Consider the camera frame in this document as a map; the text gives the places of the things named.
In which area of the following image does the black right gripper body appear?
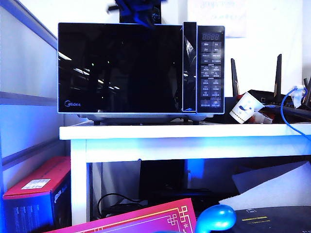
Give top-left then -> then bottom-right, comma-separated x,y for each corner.
108,0 -> 169,17

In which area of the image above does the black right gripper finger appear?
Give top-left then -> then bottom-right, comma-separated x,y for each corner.
142,13 -> 158,30

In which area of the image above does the black glass microwave door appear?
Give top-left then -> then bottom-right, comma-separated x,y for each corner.
57,22 -> 197,114

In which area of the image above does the black Midea microwave oven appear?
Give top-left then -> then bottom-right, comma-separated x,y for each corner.
57,21 -> 225,126

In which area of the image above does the pink gold-pattern gift box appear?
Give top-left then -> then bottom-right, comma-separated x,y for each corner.
46,198 -> 197,233

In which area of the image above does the black gold-print box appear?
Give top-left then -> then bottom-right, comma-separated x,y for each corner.
232,206 -> 311,233

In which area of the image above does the white paper sheet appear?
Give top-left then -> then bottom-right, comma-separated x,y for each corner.
187,0 -> 247,39

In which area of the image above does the white table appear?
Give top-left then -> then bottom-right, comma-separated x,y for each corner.
59,122 -> 311,226

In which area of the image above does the white office partition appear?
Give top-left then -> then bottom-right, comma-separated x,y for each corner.
0,0 -> 72,170

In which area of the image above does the white blue-print paper cup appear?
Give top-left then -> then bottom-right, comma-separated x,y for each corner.
229,91 -> 264,124

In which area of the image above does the black router with antennas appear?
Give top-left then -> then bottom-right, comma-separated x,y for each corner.
213,53 -> 311,124

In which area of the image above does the red white small packet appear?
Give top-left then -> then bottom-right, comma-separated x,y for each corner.
251,110 -> 275,124

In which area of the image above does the black computer case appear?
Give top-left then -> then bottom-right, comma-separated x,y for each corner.
138,159 -> 188,192

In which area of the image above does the white tape tag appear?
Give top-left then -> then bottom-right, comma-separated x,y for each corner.
290,84 -> 310,109

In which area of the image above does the black power adapter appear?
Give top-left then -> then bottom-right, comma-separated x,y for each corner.
104,203 -> 149,218

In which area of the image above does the white foam sheet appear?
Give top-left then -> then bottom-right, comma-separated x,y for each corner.
218,174 -> 311,211
231,162 -> 311,195

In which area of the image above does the glossy blue round object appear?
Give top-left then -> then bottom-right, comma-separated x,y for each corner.
195,204 -> 238,233

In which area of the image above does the red and blue carton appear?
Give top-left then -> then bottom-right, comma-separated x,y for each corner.
2,156 -> 72,233

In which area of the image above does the blue network cable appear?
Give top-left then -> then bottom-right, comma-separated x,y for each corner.
280,86 -> 311,136

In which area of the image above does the thin black cable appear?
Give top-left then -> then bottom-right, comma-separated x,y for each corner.
96,193 -> 145,219

